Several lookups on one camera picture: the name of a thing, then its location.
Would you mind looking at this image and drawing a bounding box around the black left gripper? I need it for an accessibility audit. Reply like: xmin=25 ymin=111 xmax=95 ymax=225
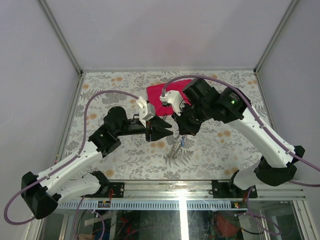
xmin=116 ymin=113 xmax=175 ymax=143

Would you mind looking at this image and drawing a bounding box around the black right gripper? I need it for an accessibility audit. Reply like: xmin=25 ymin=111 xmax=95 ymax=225
xmin=171 ymin=101 xmax=211 ymax=136

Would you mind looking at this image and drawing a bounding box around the large metal keyring chain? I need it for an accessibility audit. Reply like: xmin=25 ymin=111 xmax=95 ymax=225
xmin=168 ymin=133 xmax=188 ymax=160

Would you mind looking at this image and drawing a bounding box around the blue tag key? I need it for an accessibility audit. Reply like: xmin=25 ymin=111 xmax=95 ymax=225
xmin=180 ymin=135 xmax=187 ymax=147

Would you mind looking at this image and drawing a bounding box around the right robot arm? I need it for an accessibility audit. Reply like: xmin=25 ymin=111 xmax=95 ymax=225
xmin=169 ymin=78 xmax=305 ymax=198

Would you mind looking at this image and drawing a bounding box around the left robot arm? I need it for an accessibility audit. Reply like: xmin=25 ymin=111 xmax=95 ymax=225
xmin=21 ymin=106 xmax=173 ymax=220

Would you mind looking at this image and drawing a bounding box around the pink cloth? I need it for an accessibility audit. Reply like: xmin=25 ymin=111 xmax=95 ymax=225
xmin=146 ymin=79 xmax=193 ymax=117

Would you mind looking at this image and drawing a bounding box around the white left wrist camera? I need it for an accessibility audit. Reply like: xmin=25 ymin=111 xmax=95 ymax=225
xmin=136 ymin=96 xmax=156 ymax=127

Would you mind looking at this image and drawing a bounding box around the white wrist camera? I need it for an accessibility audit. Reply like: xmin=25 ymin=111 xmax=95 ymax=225
xmin=136 ymin=96 xmax=156 ymax=127
xmin=159 ymin=90 xmax=187 ymax=116

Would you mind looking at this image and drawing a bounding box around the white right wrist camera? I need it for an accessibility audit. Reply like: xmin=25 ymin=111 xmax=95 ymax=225
xmin=159 ymin=90 xmax=187 ymax=116

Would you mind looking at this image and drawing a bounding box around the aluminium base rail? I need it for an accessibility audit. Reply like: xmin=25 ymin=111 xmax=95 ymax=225
xmin=58 ymin=180 xmax=306 ymax=211

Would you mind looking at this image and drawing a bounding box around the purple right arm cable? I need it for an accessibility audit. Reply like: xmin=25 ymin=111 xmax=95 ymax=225
xmin=162 ymin=74 xmax=320 ymax=237

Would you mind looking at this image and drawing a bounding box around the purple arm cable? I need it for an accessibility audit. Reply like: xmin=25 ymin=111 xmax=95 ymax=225
xmin=4 ymin=90 xmax=141 ymax=224
xmin=162 ymin=74 xmax=320 ymax=237

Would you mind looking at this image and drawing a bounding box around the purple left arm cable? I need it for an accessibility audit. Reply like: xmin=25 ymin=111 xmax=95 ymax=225
xmin=4 ymin=90 xmax=141 ymax=224

